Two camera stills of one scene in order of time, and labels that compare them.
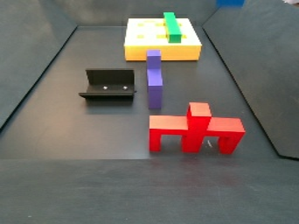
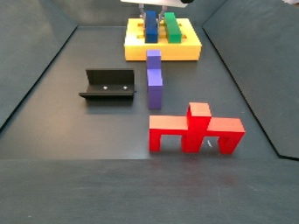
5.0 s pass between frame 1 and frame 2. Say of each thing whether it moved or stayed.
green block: stayed
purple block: stayed
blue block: moved
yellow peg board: stayed
